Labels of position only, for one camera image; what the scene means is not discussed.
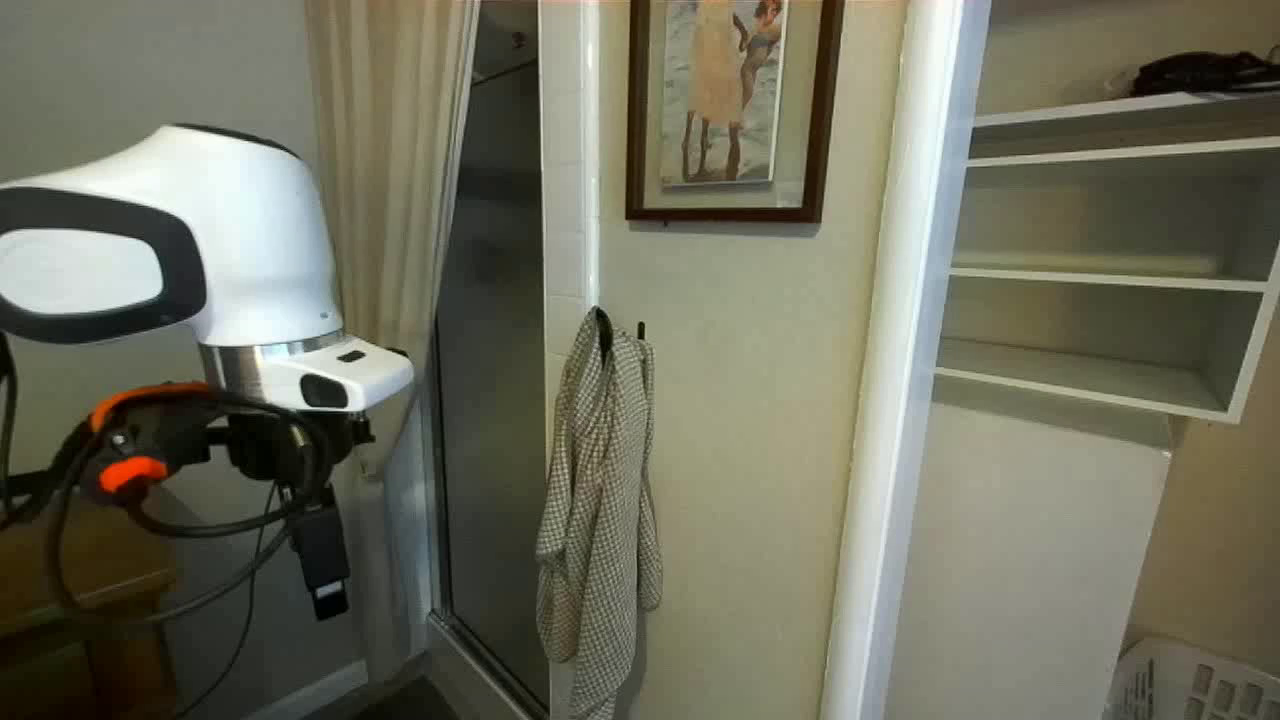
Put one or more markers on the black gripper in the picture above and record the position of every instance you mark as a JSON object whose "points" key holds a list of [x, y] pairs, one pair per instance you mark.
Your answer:
{"points": [[273, 445]]}

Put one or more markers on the checkered beige cloth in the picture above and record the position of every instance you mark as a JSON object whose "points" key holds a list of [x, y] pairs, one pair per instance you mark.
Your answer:
{"points": [[601, 534]]}

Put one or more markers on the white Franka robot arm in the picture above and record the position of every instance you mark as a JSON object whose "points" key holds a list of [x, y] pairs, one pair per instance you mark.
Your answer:
{"points": [[225, 225]]}

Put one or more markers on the glass shower door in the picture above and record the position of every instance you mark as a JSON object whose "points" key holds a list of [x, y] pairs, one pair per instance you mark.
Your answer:
{"points": [[494, 402]]}

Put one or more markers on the brown wooden cabinet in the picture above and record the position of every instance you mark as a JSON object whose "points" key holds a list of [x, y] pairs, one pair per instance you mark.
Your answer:
{"points": [[81, 602]]}

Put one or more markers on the beige curtain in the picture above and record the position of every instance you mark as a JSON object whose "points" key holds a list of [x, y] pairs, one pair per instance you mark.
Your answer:
{"points": [[394, 175]]}

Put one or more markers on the dark framed picture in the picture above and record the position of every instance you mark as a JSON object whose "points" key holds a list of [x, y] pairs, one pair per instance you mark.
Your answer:
{"points": [[732, 105]]}

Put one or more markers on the white shelf unit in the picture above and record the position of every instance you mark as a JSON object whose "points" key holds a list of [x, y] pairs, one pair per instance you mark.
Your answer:
{"points": [[1107, 306]]}

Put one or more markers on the white plastic laundry basket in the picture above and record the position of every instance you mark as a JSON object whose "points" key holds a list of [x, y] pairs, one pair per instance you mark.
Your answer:
{"points": [[1186, 683]]}

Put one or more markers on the black item on shelf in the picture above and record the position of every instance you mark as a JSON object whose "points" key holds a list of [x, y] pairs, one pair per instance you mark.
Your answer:
{"points": [[1201, 73]]}

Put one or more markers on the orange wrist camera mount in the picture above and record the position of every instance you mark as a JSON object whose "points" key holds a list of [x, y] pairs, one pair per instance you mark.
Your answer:
{"points": [[132, 473]]}

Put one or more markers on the black spiral wall hook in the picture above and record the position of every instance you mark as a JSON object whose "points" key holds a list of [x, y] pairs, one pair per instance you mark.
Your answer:
{"points": [[601, 331]]}

